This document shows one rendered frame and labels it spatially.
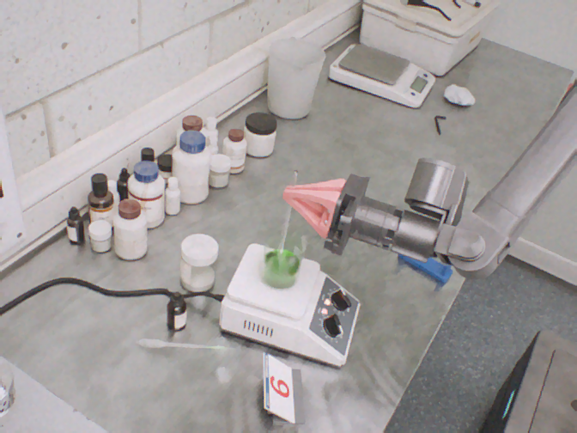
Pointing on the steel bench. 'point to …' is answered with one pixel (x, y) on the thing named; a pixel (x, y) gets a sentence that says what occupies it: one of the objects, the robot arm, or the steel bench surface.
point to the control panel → (332, 314)
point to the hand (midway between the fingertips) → (290, 194)
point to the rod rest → (431, 268)
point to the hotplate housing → (281, 328)
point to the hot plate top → (243, 289)
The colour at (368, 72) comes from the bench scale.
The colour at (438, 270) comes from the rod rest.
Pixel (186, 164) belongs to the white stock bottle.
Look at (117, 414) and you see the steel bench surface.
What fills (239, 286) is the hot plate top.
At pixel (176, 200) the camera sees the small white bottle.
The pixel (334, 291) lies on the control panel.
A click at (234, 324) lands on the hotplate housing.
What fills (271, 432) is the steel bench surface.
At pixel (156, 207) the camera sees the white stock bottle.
